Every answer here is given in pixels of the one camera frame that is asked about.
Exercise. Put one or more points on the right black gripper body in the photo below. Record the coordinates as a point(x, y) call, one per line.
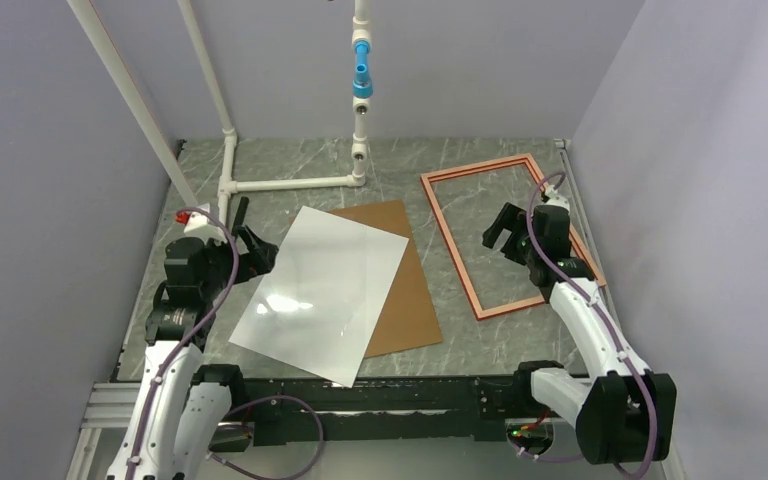
point(518, 222)

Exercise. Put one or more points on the white PVC pipe stand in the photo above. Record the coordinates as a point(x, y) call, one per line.
point(98, 35)

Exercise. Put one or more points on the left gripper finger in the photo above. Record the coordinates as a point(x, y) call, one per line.
point(256, 245)
point(260, 264)

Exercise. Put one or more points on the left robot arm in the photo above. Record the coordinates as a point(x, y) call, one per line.
point(182, 399)

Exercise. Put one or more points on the blue pipe fitting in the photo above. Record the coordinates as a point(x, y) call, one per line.
point(362, 82)

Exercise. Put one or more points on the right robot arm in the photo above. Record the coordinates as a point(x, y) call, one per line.
point(625, 414)

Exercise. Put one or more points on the brown backing board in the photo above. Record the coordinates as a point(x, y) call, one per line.
point(408, 319)

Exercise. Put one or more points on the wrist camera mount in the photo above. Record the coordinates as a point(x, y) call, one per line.
point(551, 196)
point(197, 225)

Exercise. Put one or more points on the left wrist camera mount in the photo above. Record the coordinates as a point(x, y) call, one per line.
point(197, 225)

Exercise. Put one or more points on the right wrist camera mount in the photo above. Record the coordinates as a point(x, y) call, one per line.
point(551, 196)

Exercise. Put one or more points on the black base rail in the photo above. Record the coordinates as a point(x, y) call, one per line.
point(277, 411)

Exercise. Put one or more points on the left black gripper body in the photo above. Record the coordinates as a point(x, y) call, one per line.
point(244, 265)

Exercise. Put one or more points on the white photo sheet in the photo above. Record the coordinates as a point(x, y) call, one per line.
point(319, 306)

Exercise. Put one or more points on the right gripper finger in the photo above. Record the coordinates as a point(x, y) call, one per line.
point(515, 247)
point(503, 221)

